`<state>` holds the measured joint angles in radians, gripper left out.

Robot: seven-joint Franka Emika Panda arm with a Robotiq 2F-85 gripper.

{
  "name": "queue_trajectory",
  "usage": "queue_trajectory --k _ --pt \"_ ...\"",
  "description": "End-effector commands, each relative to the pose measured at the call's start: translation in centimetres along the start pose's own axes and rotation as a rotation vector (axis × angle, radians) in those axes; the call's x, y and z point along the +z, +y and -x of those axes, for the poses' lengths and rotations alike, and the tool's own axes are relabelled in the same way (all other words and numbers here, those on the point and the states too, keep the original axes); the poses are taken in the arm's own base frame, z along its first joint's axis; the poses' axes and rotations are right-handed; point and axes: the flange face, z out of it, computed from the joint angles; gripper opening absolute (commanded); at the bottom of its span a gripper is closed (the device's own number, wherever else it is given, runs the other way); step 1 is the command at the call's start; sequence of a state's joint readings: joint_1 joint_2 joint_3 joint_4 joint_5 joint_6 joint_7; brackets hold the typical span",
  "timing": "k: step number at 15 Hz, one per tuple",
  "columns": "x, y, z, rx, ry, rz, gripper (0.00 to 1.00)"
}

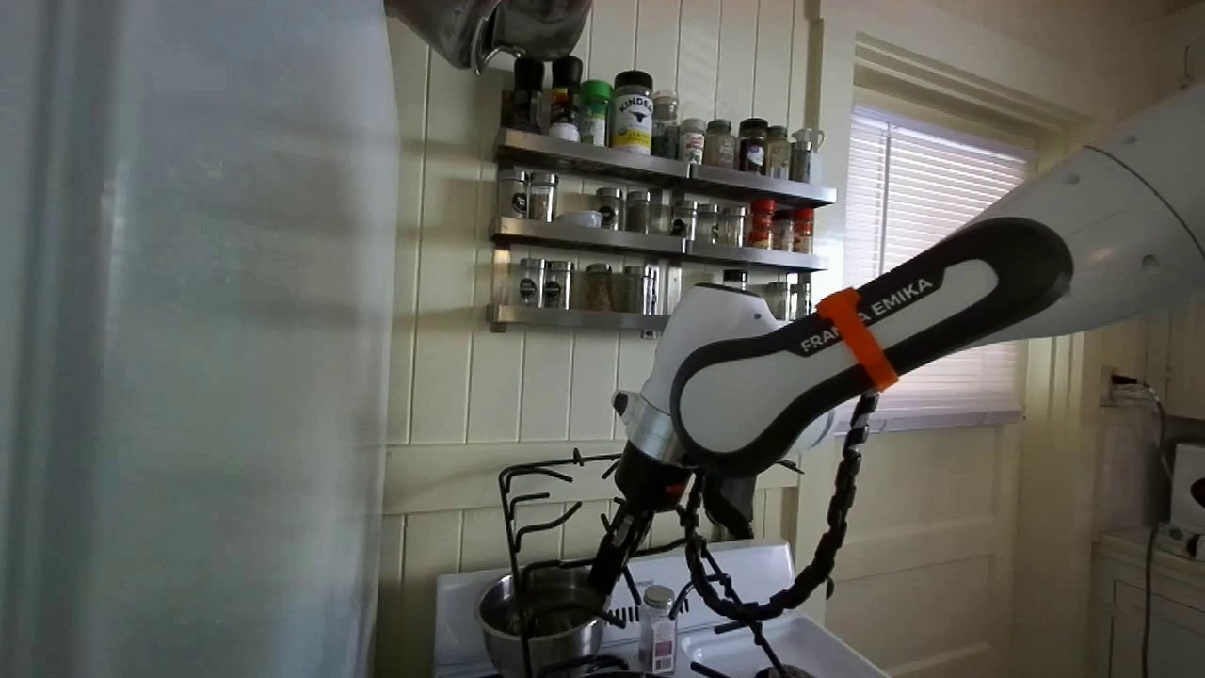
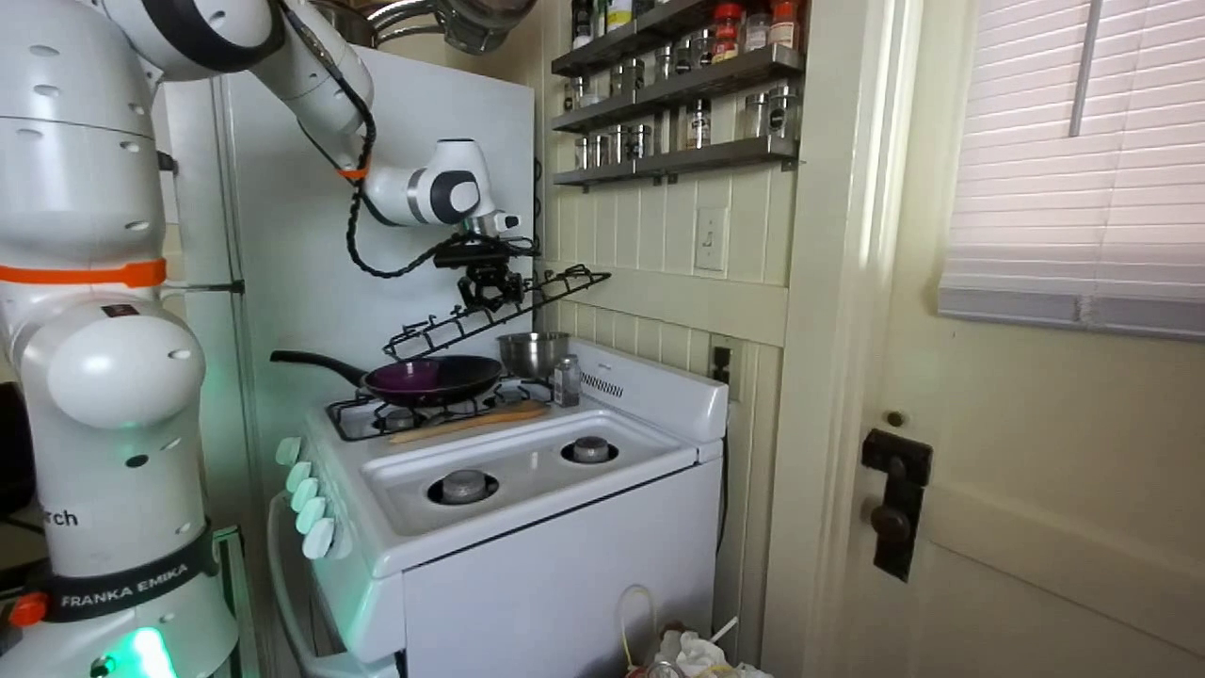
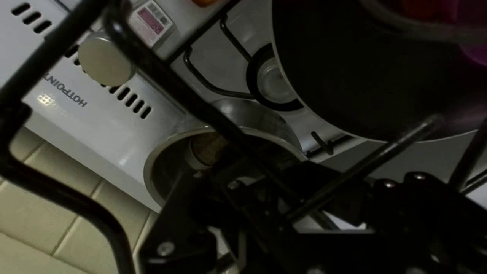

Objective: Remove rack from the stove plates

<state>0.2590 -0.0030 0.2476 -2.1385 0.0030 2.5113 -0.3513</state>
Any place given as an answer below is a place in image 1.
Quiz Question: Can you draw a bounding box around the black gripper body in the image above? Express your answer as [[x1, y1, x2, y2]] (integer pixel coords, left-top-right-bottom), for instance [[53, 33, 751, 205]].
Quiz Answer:
[[609, 441, 695, 535]]

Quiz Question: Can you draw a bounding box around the black stove grate rack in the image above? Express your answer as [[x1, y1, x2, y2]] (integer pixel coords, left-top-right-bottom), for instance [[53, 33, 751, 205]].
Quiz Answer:
[[493, 447, 660, 678]]

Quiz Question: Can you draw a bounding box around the white stove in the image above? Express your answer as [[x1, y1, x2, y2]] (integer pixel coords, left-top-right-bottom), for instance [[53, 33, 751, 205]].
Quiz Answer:
[[429, 537, 887, 678]]

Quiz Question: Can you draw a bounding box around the stainless steel pot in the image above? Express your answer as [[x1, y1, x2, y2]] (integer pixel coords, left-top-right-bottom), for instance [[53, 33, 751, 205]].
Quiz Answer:
[[475, 560, 613, 678]]

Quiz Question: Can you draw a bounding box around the glass shaker jar white lid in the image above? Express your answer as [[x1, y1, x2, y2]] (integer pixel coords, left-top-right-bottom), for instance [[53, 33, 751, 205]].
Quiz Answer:
[[641, 582, 680, 678]]

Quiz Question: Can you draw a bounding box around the metal spice shelf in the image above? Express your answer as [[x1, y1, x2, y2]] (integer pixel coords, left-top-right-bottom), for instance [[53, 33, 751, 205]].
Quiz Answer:
[[493, 127, 840, 210], [486, 215, 833, 274], [486, 301, 672, 341]]

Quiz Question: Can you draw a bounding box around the black lid spice jar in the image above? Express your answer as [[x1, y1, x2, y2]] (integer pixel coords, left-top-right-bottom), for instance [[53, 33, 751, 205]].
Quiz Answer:
[[735, 112, 771, 176]]

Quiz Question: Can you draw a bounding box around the large yellow label jar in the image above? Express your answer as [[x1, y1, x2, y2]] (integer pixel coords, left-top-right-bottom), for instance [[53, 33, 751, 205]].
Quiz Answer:
[[609, 68, 660, 158]]

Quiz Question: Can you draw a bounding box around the green cap spice jar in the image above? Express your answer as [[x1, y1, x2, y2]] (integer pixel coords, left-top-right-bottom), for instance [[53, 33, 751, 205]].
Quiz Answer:
[[577, 76, 616, 151]]

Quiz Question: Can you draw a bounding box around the black cap spice bottle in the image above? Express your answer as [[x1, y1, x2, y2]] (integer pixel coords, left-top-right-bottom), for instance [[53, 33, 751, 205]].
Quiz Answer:
[[547, 51, 588, 147], [499, 51, 552, 135]]

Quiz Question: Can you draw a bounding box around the window with white blinds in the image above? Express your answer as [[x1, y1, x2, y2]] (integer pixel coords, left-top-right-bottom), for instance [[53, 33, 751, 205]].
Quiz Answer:
[[837, 110, 1030, 426]]

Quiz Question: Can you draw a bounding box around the white refrigerator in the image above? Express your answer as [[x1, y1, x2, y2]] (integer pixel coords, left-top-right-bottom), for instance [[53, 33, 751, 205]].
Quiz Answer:
[[0, 0, 402, 678]]

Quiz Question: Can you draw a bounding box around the white cabinet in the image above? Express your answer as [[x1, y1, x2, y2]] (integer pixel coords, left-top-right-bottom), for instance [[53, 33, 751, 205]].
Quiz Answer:
[[1086, 532, 1205, 678]]

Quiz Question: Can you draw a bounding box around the white box device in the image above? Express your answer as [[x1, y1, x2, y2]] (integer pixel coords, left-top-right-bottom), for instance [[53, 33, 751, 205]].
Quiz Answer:
[[1168, 436, 1205, 535]]

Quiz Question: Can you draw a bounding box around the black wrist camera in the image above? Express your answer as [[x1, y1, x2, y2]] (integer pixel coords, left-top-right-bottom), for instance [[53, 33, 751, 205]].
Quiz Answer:
[[700, 466, 763, 546]]

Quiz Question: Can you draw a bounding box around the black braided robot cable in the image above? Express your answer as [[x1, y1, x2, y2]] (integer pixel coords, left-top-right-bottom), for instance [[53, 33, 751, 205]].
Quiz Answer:
[[672, 388, 883, 634]]

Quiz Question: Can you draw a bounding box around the orange cable strap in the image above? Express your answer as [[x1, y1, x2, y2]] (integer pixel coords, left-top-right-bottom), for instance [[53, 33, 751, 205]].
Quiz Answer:
[[814, 285, 902, 397]]

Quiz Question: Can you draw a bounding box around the thin black hanging cable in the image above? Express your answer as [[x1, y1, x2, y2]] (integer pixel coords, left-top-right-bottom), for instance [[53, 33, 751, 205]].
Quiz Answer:
[[1135, 535, 1159, 678]]

